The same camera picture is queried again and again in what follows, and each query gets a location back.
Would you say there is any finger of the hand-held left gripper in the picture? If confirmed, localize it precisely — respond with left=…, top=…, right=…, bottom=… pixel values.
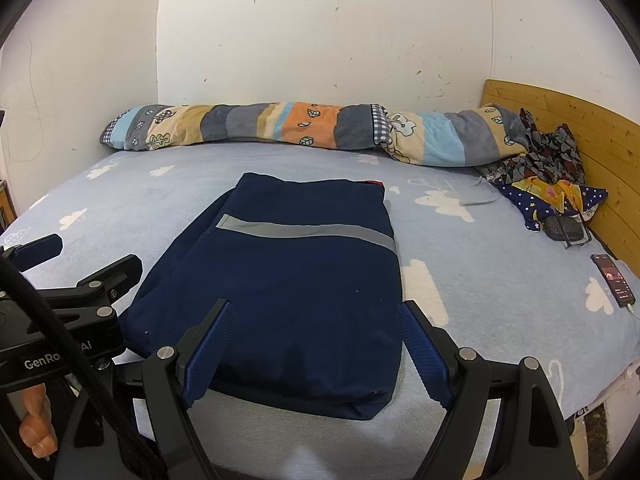
left=0, top=233, right=64, bottom=273
left=35, top=254, right=144, bottom=321

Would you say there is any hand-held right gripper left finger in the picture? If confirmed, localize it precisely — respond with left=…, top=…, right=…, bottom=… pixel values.
left=52, top=299, right=237, bottom=480

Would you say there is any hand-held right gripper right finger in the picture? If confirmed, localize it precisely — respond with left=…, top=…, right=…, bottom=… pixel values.
left=398, top=300, right=583, bottom=480

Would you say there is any navy shirt with red collar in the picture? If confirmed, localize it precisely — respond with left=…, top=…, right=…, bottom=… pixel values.
left=120, top=172, right=405, bottom=421

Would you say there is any person's left hand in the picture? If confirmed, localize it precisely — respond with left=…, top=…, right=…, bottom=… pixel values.
left=19, top=382, right=60, bottom=462

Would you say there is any light blue cloud bed sheet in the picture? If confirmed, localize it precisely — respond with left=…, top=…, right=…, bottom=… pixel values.
left=0, top=142, right=640, bottom=480

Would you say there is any dark grey pouch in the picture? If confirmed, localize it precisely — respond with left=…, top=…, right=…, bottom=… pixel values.
left=542, top=215, right=593, bottom=251

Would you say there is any white mattress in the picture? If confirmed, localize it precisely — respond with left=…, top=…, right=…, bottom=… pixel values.
left=565, top=360, right=640, bottom=480

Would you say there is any black smartphone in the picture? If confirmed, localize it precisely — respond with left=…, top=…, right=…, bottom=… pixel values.
left=591, top=253, right=636, bottom=308

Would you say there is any dark patterned cloth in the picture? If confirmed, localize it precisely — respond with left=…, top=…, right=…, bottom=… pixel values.
left=477, top=107, right=587, bottom=186

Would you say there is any rolled striped patchwork quilt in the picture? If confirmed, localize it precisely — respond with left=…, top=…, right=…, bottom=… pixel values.
left=100, top=101, right=531, bottom=168

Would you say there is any wooden headboard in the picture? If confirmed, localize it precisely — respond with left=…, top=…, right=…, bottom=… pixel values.
left=479, top=79, right=640, bottom=281

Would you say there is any black cable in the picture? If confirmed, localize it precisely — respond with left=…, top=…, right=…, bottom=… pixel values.
left=0, top=257, right=163, bottom=480

